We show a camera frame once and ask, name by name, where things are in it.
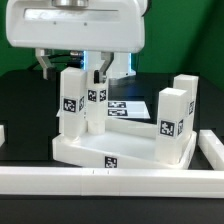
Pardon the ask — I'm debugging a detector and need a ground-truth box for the sheet with four tags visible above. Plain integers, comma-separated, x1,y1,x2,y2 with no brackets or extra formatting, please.
55,99,152,120

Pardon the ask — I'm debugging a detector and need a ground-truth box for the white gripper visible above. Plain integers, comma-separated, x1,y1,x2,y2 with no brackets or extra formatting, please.
6,0,146,84

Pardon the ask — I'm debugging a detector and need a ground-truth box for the white desk top panel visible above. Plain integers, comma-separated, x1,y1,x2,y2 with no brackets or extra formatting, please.
53,118,197,170

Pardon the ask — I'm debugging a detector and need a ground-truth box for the black cable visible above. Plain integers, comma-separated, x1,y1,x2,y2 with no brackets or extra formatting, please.
27,49,84,72

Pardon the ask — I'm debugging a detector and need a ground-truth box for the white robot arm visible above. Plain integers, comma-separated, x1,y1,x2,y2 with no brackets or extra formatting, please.
6,0,149,79

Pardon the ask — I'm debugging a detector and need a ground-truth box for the white U-shaped obstacle fence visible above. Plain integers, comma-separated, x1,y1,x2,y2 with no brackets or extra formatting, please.
0,125,224,199

